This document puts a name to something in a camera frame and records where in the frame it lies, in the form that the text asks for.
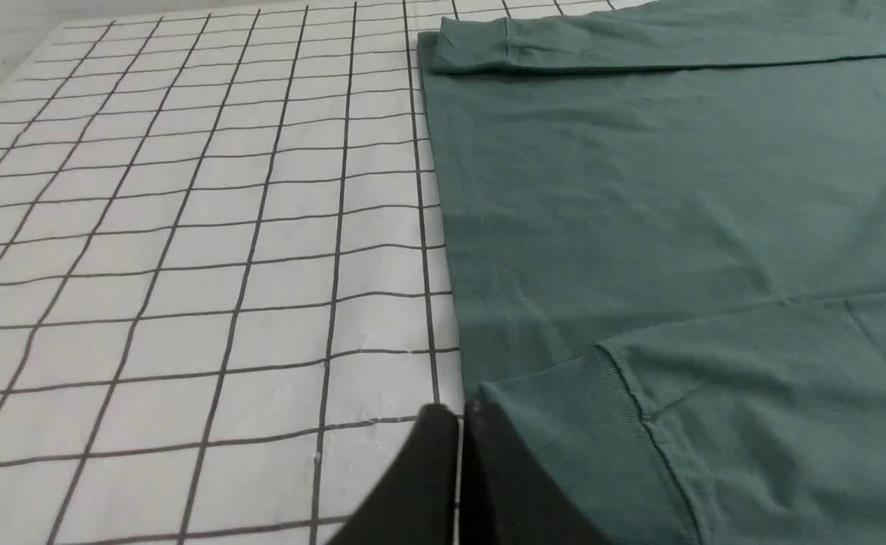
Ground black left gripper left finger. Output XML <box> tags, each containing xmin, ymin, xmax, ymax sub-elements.
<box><xmin>329</xmin><ymin>404</ymin><xmax>460</xmax><ymax>544</ymax></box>

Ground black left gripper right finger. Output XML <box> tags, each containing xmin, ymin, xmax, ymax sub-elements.
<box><xmin>458</xmin><ymin>400</ymin><xmax>609</xmax><ymax>544</ymax></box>

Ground green long-sleeve top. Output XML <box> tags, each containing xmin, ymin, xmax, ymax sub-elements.
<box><xmin>416</xmin><ymin>1</ymin><xmax>886</xmax><ymax>544</ymax></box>

